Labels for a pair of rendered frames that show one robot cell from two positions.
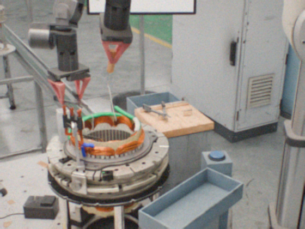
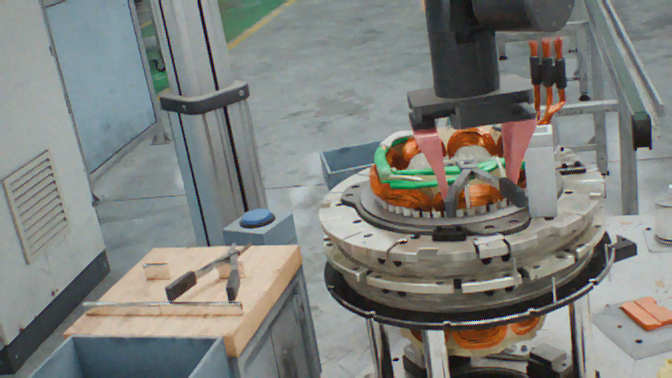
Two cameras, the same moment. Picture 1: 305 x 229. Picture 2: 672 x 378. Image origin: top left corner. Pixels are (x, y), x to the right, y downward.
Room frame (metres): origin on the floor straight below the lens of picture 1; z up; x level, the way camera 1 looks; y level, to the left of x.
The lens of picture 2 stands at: (1.79, 0.64, 1.46)
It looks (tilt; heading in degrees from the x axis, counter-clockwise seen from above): 20 degrees down; 223
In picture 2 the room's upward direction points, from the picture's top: 10 degrees counter-clockwise
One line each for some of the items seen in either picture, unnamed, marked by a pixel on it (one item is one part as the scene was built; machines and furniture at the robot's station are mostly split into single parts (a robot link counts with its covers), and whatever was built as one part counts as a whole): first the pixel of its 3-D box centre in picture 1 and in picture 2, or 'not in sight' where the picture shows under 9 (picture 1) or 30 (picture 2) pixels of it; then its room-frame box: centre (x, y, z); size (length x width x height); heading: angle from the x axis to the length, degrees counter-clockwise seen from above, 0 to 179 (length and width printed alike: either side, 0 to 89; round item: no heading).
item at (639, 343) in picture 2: not in sight; (640, 324); (0.74, 0.21, 0.79); 0.12 x 0.09 x 0.02; 53
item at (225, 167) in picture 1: (214, 194); (274, 303); (1.06, -0.18, 0.91); 0.07 x 0.07 x 0.25; 8
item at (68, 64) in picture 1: (68, 62); (465, 69); (1.16, 0.24, 1.28); 0.10 x 0.07 x 0.07; 130
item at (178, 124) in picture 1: (172, 118); (190, 296); (1.28, -0.06, 1.05); 0.20 x 0.19 x 0.02; 23
